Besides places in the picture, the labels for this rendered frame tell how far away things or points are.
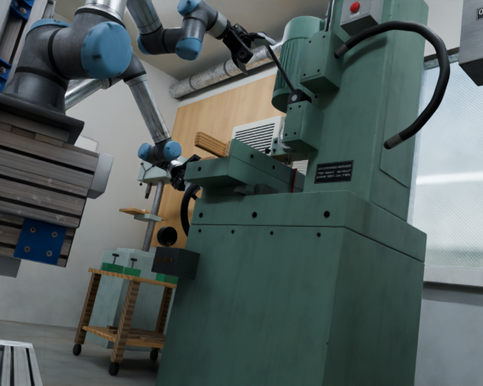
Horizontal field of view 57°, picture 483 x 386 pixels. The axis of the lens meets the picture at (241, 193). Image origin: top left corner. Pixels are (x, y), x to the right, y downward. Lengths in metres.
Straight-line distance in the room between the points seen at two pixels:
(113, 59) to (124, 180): 3.54
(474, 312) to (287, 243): 1.46
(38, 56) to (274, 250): 0.72
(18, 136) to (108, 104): 3.56
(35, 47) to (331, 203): 0.77
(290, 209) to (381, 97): 0.39
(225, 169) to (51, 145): 0.48
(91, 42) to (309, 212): 0.63
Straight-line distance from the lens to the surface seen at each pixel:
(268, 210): 1.20
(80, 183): 1.06
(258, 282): 1.17
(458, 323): 2.46
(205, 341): 1.29
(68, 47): 1.07
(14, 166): 1.05
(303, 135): 1.25
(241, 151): 1.31
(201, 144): 1.26
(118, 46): 1.07
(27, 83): 1.11
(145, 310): 3.61
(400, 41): 1.41
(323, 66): 1.33
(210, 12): 1.49
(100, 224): 4.43
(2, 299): 4.21
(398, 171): 1.30
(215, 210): 1.36
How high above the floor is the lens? 0.51
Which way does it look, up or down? 13 degrees up
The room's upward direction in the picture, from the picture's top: 11 degrees clockwise
